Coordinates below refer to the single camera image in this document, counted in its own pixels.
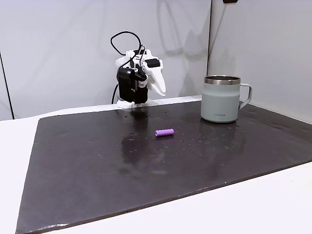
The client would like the purple pen grip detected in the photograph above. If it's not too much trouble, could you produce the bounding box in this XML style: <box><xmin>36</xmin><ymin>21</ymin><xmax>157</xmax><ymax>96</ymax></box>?
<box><xmin>155</xmin><ymin>128</ymin><xmax>175</xmax><ymax>137</ymax></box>

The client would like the pale green steel-rimmed mug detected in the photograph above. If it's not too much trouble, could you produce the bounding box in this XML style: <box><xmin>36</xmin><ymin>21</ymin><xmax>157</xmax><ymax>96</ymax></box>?
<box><xmin>200</xmin><ymin>75</ymin><xmax>253</xmax><ymax>123</ymax></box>

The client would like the black rubber mat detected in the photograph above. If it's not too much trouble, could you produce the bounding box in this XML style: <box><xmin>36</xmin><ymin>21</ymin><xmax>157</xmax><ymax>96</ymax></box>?
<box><xmin>15</xmin><ymin>100</ymin><xmax>312</xmax><ymax>234</ymax></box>

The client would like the black camera box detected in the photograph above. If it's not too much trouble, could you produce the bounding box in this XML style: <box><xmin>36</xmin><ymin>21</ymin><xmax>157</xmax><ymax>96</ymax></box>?
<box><xmin>117</xmin><ymin>68</ymin><xmax>137</xmax><ymax>102</ymax></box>

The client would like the black base cable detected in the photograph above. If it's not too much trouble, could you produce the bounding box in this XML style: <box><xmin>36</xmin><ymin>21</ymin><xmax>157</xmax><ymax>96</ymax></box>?
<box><xmin>111</xmin><ymin>83</ymin><xmax>119</xmax><ymax>105</ymax></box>

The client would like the black looped camera cable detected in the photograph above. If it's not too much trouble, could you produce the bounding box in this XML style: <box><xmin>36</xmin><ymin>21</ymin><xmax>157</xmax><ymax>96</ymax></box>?
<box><xmin>110</xmin><ymin>31</ymin><xmax>147</xmax><ymax>74</ymax></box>

